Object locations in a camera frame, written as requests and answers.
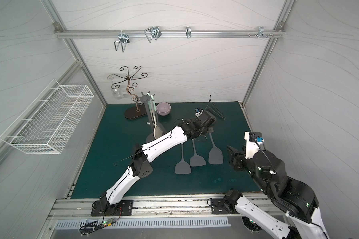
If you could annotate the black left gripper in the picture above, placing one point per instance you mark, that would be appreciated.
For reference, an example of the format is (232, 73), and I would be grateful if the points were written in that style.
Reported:
(207, 118)

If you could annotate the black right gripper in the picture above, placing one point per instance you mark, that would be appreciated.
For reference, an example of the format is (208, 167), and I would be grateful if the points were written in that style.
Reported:
(235, 157)

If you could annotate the mint grey spatula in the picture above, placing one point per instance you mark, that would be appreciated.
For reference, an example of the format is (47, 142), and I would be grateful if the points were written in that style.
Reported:
(182, 167)
(215, 156)
(196, 160)

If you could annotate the grey cream handled spoon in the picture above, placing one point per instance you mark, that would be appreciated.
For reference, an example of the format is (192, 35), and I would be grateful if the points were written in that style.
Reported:
(157, 131)

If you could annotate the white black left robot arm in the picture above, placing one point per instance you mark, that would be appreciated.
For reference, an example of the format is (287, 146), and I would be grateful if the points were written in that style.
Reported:
(147, 153)

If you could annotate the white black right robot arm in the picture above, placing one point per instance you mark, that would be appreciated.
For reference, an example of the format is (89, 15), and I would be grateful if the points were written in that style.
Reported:
(294, 198)

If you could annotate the metal kitchen tongs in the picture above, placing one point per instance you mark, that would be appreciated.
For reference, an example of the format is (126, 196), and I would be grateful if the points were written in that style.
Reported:
(217, 112)

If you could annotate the mint cream utensil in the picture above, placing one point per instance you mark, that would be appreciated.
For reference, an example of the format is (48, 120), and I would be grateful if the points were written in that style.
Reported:
(153, 107)

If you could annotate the grey utensil rack stand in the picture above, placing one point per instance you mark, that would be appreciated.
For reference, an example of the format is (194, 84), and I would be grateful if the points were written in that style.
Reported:
(145, 99)

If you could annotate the lilac bowl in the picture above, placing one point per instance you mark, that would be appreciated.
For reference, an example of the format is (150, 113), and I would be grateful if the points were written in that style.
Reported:
(163, 108)

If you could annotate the copper swirl glass holder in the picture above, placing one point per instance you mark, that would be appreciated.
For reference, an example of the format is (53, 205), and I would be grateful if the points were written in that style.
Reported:
(138, 109)

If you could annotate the clear wine glass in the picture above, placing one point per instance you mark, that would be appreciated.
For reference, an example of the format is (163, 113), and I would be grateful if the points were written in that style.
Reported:
(116, 84)

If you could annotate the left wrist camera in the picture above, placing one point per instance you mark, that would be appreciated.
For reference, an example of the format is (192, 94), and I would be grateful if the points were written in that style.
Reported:
(198, 112)

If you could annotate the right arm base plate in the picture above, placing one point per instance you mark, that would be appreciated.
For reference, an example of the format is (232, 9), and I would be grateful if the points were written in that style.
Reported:
(218, 207)

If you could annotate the metal rail hook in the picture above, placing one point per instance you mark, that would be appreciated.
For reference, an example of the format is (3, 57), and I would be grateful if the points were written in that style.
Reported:
(152, 33)
(121, 42)
(261, 34)
(188, 32)

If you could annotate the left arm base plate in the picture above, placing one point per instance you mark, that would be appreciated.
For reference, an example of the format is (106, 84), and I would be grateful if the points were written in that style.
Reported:
(123, 208)

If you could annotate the aluminium wall rail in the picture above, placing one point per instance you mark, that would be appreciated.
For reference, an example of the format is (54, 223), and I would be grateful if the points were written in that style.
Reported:
(166, 34)

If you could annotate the green circuit board with wires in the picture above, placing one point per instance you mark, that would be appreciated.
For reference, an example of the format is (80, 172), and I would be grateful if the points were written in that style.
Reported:
(95, 226)

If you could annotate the white wire basket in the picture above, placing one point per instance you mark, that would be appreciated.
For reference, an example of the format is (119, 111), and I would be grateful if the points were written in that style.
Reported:
(47, 124)

